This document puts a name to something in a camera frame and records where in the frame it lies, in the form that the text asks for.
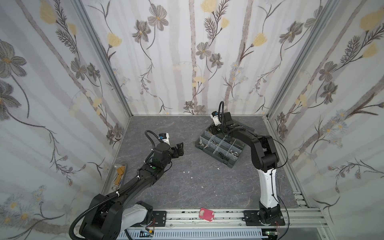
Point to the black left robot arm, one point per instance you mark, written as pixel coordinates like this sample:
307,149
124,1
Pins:
108,214

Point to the metal tray with tools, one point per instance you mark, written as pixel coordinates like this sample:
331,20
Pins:
118,175

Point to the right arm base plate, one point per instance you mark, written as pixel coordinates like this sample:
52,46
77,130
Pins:
259,219

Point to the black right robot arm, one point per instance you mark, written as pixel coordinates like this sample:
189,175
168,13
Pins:
264,157

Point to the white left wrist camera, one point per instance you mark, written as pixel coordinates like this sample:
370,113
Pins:
165,138

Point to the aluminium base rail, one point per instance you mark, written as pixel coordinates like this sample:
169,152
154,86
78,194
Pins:
233,218

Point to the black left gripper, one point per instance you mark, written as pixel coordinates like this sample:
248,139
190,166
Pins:
179,149

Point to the pink plastic card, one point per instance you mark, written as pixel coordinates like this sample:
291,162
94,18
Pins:
206,214

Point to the white ribbed cable duct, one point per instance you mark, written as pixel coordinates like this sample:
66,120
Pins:
194,234

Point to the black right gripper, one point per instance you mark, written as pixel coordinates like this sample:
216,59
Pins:
216,129

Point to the clear compartment organizer box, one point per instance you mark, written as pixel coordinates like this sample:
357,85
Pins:
224,149

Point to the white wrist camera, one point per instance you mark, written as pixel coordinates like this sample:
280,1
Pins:
165,138
216,118

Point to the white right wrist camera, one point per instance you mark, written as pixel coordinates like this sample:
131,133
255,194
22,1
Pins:
216,118

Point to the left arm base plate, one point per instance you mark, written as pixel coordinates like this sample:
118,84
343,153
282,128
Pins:
158,219

